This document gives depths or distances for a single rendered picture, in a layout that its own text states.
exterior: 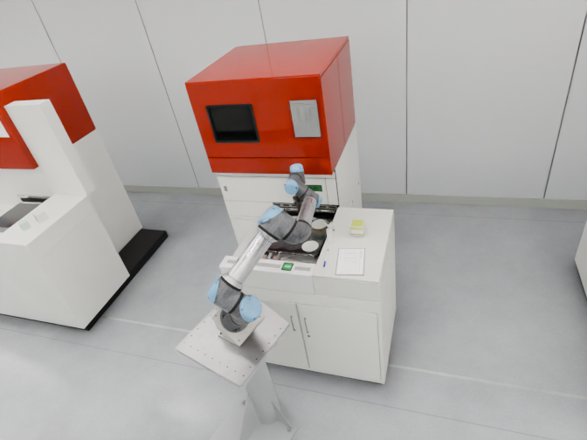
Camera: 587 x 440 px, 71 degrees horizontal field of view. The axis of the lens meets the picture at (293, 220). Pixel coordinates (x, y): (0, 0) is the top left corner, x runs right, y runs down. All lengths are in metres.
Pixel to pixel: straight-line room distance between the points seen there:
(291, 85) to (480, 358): 2.08
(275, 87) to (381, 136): 1.87
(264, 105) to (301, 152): 0.34
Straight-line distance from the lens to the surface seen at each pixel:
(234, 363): 2.09
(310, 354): 2.71
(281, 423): 2.80
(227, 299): 1.92
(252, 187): 2.75
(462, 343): 3.11
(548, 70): 3.83
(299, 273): 2.19
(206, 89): 2.49
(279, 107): 2.34
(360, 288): 2.15
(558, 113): 3.97
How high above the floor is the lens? 2.45
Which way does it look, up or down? 35 degrees down
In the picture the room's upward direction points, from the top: 11 degrees counter-clockwise
